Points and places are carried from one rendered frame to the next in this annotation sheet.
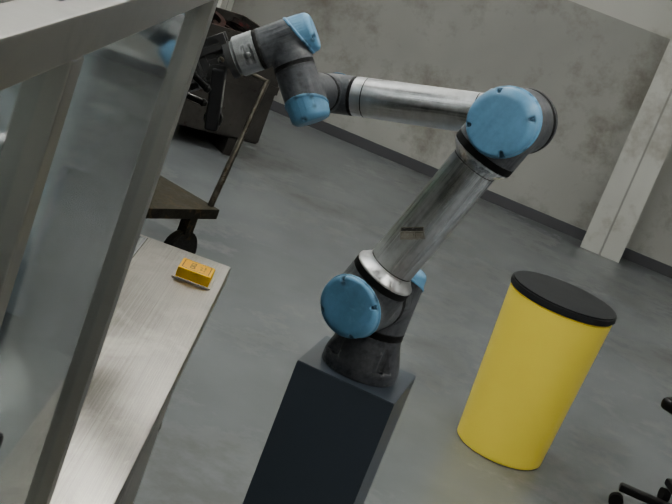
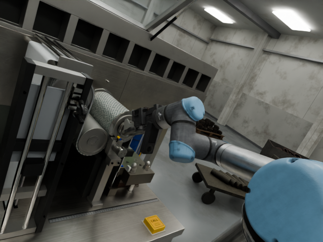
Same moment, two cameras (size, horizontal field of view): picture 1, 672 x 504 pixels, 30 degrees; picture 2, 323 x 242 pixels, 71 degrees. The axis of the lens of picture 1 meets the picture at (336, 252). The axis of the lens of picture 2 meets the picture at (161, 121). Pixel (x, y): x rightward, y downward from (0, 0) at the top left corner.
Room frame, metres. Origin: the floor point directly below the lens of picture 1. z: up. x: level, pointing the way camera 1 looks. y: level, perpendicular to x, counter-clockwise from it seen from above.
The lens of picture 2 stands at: (1.74, -0.24, 1.56)
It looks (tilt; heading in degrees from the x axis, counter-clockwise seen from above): 14 degrees down; 45
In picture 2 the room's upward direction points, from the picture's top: 24 degrees clockwise
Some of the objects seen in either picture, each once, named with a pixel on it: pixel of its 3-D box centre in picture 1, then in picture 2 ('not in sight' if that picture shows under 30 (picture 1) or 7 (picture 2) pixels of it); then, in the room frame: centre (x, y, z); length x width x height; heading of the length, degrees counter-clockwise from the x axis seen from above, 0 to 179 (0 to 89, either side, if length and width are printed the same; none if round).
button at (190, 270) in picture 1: (195, 272); (154, 223); (2.45, 0.25, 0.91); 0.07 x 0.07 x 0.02; 3
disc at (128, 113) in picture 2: not in sight; (125, 127); (2.28, 0.48, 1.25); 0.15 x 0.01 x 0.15; 3
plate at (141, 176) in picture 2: not in sight; (120, 156); (2.45, 0.65, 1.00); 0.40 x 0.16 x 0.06; 93
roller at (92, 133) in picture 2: not in sight; (81, 126); (2.15, 0.60, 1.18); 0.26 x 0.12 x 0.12; 93
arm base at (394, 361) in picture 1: (367, 345); not in sight; (2.29, -0.12, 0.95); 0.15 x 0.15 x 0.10
